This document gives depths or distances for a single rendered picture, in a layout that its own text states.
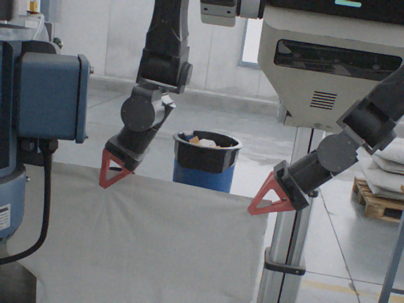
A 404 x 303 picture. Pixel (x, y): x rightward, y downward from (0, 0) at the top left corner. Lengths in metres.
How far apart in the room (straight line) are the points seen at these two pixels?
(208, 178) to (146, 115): 2.31
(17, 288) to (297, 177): 0.94
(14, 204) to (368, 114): 0.54
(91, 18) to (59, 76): 8.89
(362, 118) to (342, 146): 0.09
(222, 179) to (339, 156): 2.39
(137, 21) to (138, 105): 8.40
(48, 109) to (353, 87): 0.87
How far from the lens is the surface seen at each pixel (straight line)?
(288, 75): 1.20
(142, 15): 9.09
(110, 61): 9.28
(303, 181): 0.78
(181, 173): 3.08
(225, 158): 3.00
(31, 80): 0.51
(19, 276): 1.44
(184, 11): 0.76
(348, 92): 1.24
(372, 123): 0.78
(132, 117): 0.73
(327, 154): 0.71
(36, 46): 0.62
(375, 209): 4.26
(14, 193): 0.55
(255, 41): 8.77
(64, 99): 0.51
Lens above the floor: 1.35
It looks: 15 degrees down
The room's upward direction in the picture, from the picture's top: 8 degrees clockwise
